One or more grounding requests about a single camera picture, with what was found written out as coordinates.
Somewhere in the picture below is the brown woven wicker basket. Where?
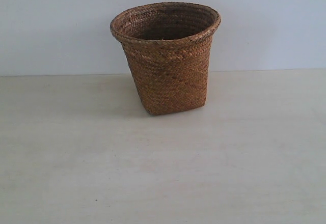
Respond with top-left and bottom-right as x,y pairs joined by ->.
110,2 -> 221,116

